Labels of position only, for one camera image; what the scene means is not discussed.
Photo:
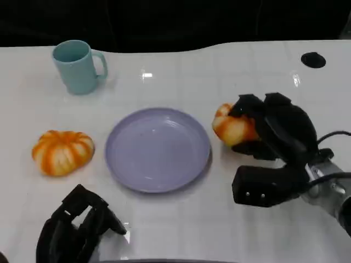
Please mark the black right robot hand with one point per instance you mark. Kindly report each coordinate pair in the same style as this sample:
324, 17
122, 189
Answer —
282, 128

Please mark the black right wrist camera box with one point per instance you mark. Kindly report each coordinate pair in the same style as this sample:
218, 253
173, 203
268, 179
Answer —
263, 183

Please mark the orange and white toy bread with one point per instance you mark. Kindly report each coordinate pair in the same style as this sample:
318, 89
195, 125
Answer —
63, 152
233, 127

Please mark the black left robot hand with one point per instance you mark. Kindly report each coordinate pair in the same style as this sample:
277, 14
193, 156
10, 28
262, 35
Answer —
70, 233

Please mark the lilac plate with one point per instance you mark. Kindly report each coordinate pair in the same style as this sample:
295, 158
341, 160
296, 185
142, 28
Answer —
157, 149

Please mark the pale green mug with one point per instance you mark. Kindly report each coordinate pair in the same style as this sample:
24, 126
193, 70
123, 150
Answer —
76, 67

